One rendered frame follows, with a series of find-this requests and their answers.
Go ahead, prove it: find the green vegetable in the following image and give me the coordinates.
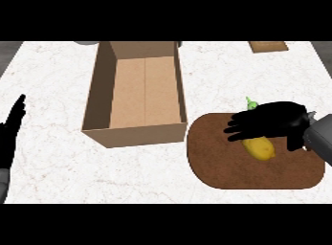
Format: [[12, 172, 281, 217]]
[[245, 96, 260, 111]]

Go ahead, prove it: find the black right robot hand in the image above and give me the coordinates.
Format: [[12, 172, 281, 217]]
[[222, 100, 313, 152]]

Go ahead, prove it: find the tan wooden board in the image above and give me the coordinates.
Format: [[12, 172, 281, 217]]
[[248, 41, 290, 54]]

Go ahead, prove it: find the brown wooden cutting board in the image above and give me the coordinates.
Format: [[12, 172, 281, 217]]
[[185, 112, 327, 190]]

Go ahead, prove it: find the brown cardboard box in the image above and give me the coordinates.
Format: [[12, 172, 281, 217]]
[[82, 41, 189, 149]]

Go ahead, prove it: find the yellow lemon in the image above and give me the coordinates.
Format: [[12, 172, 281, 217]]
[[241, 135, 278, 162]]

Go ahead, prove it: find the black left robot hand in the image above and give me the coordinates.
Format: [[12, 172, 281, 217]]
[[0, 94, 27, 176]]

